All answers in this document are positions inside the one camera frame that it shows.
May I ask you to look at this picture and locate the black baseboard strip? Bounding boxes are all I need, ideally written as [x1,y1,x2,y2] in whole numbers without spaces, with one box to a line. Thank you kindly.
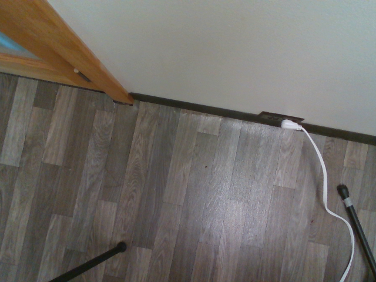
[129,92,376,146]

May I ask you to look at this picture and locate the black tripod leg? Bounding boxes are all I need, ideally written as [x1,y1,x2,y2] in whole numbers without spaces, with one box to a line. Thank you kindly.
[46,241,127,282]
[336,183,376,281]

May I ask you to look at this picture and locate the wooden door with glass pane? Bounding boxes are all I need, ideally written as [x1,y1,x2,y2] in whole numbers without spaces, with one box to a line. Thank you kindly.
[0,31,104,94]

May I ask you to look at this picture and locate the dark wall outlet plate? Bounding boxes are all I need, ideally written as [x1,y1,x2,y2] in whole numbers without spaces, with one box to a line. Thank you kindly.
[258,111,305,127]

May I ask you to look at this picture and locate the white power cord with plug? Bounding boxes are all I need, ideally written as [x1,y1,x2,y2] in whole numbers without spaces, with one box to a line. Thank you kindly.
[281,118,356,282]

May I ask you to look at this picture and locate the wooden door frame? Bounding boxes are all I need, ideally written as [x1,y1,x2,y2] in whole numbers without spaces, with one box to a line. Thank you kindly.
[0,0,135,106]

